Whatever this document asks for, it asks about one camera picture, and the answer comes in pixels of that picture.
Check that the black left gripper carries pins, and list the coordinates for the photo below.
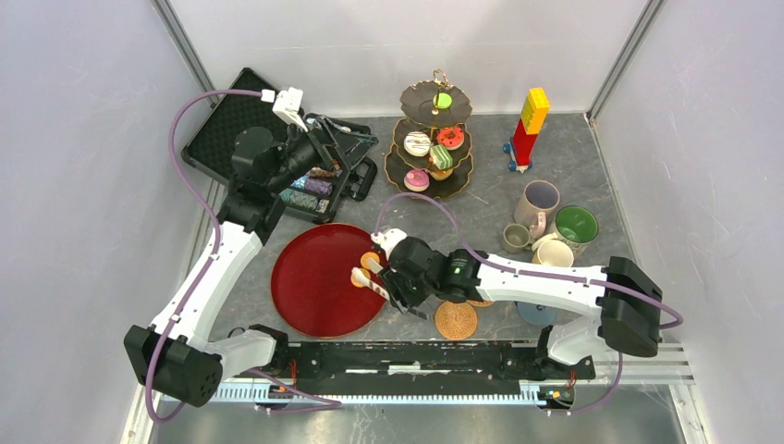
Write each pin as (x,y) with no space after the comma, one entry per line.
(347,150)

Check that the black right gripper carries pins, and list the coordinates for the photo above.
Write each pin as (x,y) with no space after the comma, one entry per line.
(394,283)

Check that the orange macaron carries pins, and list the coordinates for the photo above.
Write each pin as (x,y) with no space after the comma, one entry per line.
(371,261)
(360,277)

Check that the white chocolate striped donut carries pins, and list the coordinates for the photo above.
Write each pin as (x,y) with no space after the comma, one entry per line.
(417,143)

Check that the pink frosted donut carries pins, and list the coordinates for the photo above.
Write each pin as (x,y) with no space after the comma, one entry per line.
(416,180)

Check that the green matcha cake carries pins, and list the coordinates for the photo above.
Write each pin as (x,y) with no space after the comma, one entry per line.
(440,158)

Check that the woven coaster front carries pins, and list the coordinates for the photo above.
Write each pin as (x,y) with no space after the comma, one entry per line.
(456,321)

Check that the woven coaster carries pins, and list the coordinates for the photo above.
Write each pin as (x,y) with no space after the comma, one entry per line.
(480,303)
(456,321)

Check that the red frosted donut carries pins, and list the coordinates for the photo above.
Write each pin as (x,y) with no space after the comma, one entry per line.
(451,138)

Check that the green macaron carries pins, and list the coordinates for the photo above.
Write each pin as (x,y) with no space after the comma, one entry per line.
(442,100)

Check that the small grey cup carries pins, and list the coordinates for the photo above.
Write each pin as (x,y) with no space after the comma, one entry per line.
(515,238)

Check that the yellow ceramic mug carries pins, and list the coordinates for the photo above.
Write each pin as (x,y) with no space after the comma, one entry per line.
(552,253)

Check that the pink ceramic mug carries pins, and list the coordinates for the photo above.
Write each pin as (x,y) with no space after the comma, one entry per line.
(538,200)

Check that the green inside ceramic mug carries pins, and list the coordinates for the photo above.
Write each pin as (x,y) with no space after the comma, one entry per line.
(576,226)

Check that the woven coaster back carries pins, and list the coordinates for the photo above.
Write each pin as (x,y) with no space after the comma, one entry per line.
(480,303)

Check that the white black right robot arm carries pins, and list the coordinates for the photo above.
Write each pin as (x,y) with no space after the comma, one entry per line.
(618,306)

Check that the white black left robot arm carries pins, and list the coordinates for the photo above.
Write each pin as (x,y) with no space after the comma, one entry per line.
(173,355)

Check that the black poker chip case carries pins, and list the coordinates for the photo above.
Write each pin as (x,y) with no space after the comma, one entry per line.
(220,129)

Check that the red round tray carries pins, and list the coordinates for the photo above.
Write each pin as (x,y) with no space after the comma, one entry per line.
(310,282)

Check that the three-tier black gold stand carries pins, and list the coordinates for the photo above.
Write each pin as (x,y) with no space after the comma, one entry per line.
(420,115)

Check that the small brown pastry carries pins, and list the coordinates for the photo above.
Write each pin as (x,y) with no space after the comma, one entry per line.
(442,174)

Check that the red yellow toy block tower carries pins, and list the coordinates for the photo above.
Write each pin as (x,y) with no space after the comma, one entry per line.
(520,145)

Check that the blue round coaster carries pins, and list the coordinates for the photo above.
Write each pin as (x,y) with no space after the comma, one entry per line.
(536,315)

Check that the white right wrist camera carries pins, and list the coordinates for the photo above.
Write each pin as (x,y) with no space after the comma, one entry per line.
(387,240)

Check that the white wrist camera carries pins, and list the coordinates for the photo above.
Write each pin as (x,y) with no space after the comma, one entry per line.
(286,105)
(387,240)

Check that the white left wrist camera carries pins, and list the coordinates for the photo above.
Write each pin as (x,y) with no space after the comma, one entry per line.
(286,105)

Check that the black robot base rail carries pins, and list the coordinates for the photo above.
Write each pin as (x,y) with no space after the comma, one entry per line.
(475,367)

